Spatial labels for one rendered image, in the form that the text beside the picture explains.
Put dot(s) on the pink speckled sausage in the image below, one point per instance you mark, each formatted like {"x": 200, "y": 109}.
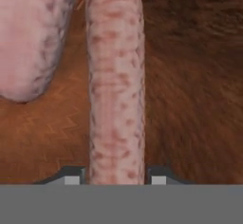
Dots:
{"x": 116, "y": 82}
{"x": 28, "y": 38}

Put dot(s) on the brown wooden bowl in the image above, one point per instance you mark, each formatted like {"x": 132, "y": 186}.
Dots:
{"x": 193, "y": 85}

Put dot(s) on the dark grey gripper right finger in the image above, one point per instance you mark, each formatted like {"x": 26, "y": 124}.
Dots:
{"x": 161, "y": 174}

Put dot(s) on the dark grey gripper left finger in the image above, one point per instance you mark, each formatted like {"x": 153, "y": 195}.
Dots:
{"x": 72, "y": 174}

